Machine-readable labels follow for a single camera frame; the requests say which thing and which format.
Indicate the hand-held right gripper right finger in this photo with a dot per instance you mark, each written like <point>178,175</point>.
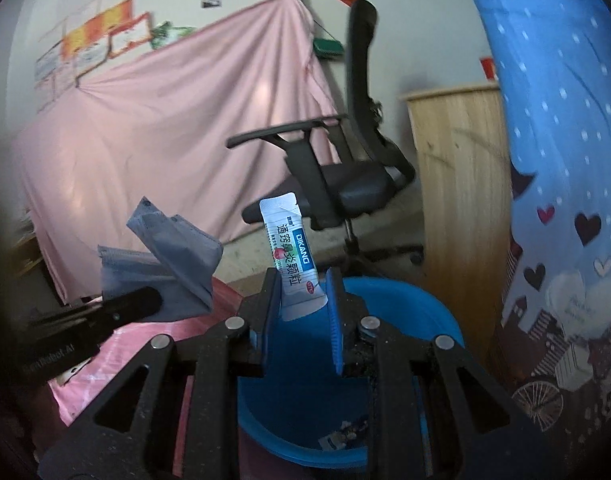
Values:
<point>335,325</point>

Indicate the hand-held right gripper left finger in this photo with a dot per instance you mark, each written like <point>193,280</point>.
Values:
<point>271,310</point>

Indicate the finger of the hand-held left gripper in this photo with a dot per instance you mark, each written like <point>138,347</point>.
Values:
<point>125,307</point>

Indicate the blue plastic basin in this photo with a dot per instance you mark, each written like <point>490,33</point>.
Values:
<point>400,305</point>

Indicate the white printed sachet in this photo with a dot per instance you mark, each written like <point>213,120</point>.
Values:
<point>291,245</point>

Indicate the grey-blue face mask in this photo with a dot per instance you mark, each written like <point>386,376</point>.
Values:
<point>178,252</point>

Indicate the pink checked blanket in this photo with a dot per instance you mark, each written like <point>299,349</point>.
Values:
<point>135,334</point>

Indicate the wooden shelf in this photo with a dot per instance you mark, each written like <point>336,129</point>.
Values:
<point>27,255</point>

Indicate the white dark-printed wrapper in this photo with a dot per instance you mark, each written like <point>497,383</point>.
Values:
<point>343,437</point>

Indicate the pink hanging cloth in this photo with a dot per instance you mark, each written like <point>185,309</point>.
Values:
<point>160,135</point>

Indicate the wooden cabinet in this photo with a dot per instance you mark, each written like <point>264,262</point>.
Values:
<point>460,185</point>

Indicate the black office chair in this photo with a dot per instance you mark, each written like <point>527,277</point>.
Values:
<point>360,110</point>

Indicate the red item on cabinet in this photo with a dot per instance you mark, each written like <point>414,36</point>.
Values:
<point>488,68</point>

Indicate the blue printed cloth with hearts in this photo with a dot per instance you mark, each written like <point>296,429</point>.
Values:
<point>560,110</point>

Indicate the row of wall certificates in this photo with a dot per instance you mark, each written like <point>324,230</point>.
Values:
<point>92,35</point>

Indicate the green wall photos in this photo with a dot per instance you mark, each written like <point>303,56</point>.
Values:
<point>171,34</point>

